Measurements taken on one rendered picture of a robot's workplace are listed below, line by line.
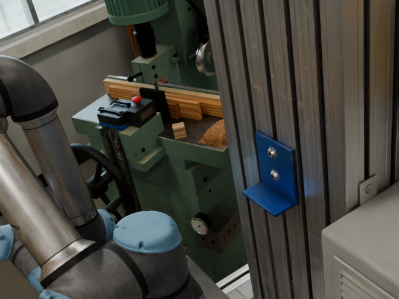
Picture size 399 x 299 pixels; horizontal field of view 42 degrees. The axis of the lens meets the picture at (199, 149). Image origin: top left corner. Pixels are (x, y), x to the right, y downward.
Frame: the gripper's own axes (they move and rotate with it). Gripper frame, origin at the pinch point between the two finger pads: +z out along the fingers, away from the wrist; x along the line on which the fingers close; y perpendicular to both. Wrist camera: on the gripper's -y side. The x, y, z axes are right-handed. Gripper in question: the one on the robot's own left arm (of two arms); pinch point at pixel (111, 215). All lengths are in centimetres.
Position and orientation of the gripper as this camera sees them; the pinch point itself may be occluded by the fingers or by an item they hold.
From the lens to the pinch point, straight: 144.3
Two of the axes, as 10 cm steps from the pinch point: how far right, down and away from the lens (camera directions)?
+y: -1.3, 9.8, 1.2
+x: 8.1, 1.8, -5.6
